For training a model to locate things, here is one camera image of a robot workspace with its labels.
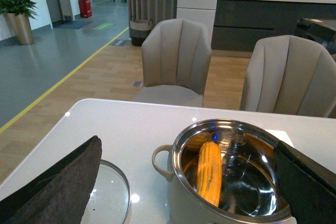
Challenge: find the red cabinet box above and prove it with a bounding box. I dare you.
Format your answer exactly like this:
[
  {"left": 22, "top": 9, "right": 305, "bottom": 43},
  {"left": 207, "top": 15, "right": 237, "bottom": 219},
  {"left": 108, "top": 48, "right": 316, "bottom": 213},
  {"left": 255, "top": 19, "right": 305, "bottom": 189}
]
[{"left": 78, "top": 0, "right": 92, "bottom": 18}]

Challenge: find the yellow corn cob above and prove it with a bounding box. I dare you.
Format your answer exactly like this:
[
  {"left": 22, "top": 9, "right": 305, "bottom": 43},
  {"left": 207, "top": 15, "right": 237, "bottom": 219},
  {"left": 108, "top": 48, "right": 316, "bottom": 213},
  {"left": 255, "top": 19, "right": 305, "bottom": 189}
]
[{"left": 196, "top": 142, "right": 222, "bottom": 207}]

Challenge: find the green potted plant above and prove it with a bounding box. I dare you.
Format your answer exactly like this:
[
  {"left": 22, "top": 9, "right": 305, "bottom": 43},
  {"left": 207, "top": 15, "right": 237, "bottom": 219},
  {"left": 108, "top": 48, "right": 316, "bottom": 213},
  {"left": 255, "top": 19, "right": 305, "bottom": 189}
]
[{"left": 1, "top": 0, "right": 37, "bottom": 45}]

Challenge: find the woven storage basket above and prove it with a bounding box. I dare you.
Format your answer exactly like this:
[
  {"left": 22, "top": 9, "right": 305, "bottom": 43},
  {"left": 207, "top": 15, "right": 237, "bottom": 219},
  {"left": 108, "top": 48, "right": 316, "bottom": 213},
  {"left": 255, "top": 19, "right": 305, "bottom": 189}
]
[{"left": 130, "top": 16, "right": 154, "bottom": 46}]

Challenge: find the white square coaster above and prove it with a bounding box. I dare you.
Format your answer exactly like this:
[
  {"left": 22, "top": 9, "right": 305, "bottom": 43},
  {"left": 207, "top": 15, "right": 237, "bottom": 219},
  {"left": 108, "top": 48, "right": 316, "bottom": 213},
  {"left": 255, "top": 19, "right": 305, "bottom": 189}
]
[{"left": 266, "top": 130, "right": 294, "bottom": 147}]

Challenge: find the glass pot lid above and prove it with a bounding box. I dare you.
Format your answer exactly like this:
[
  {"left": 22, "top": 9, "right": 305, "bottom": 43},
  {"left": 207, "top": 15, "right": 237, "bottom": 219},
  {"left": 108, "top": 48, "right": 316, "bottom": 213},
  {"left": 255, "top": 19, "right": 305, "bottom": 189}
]
[{"left": 81, "top": 159, "right": 131, "bottom": 223}]

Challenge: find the beige right chair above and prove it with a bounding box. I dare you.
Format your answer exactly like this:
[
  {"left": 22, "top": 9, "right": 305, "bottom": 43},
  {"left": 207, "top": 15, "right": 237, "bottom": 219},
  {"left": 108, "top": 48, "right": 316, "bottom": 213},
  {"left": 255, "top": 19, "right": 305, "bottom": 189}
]
[{"left": 240, "top": 35, "right": 335, "bottom": 119}]

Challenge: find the cream electric cooking pot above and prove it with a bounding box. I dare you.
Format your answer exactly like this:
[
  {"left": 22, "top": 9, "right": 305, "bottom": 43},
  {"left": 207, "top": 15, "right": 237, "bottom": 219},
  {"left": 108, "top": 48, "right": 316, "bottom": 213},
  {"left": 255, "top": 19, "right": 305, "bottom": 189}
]
[{"left": 153, "top": 119, "right": 296, "bottom": 223}]

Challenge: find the dark kitchen counter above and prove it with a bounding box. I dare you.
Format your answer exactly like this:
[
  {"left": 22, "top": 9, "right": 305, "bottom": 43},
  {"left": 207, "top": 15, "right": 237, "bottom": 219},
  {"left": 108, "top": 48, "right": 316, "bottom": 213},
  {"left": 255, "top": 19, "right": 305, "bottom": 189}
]
[{"left": 212, "top": 0, "right": 335, "bottom": 51}]

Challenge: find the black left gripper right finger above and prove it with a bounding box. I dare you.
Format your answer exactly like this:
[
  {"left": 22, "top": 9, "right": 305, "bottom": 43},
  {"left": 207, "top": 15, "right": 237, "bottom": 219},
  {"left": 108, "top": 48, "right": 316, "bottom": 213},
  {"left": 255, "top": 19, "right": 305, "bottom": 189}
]
[{"left": 273, "top": 141, "right": 335, "bottom": 223}]

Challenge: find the blue floor mat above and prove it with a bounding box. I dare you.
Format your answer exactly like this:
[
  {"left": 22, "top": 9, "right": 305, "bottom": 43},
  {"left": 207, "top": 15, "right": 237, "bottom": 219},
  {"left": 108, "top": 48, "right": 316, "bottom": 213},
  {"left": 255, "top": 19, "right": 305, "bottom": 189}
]
[{"left": 56, "top": 20, "right": 92, "bottom": 29}]

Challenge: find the beige chair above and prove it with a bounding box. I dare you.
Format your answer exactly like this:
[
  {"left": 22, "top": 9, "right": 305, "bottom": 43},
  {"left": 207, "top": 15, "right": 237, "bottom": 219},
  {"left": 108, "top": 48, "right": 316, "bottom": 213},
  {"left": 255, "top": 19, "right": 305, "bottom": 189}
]
[
  {"left": 240, "top": 35, "right": 335, "bottom": 119},
  {"left": 133, "top": 19, "right": 212, "bottom": 107}
]

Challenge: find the beige left chair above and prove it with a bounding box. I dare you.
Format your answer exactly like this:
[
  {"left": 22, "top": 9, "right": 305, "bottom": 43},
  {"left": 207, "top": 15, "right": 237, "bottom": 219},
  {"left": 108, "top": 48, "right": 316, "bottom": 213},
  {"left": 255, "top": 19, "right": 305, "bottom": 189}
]
[{"left": 133, "top": 19, "right": 212, "bottom": 107}]

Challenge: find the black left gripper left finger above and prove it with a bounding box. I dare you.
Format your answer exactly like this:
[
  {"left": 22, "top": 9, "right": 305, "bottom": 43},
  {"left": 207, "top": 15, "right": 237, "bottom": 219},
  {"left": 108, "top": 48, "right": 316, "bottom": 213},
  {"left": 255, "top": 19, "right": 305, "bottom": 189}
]
[{"left": 1, "top": 136, "right": 102, "bottom": 223}]

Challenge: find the black appliance box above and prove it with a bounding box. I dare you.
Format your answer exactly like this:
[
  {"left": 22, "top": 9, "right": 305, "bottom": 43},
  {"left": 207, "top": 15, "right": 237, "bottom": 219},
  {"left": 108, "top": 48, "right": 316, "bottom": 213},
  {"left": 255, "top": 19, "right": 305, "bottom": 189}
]
[{"left": 294, "top": 18, "right": 335, "bottom": 55}]

